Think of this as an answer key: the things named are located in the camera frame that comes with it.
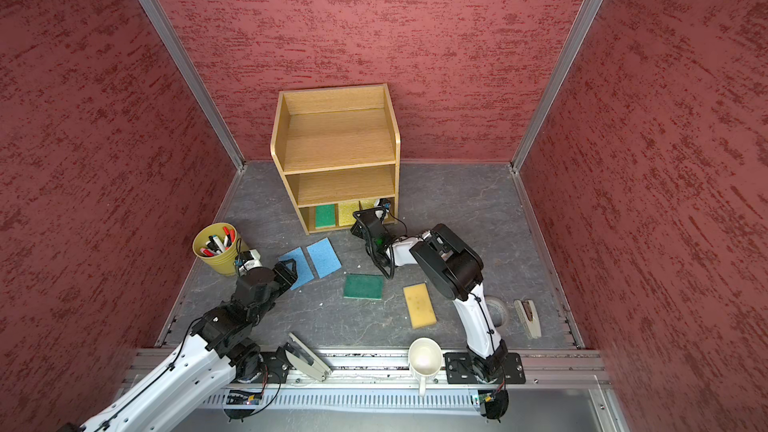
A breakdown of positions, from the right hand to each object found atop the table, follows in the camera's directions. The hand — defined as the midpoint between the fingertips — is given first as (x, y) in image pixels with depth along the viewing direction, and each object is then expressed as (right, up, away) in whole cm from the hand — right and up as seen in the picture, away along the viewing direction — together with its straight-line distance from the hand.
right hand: (355, 223), depth 99 cm
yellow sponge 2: (-4, +3, +2) cm, 5 cm away
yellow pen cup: (-33, -8, -20) cm, 40 cm away
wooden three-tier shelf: (-2, +22, -18) cm, 29 cm away
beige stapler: (+51, -24, -19) cm, 59 cm away
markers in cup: (-39, -6, -14) cm, 42 cm away
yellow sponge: (+4, +7, +4) cm, 9 cm away
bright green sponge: (-10, +3, +1) cm, 11 cm away
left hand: (-16, -12, -17) cm, 26 cm away
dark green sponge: (+4, -17, -12) cm, 22 cm away
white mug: (+21, -32, -24) cm, 46 cm away
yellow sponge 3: (+21, -22, -16) cm, 34 cm away
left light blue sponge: (-15, -14, -9) cm, 22 cm away
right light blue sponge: (-9, -10, -7) cm, 15 cm away
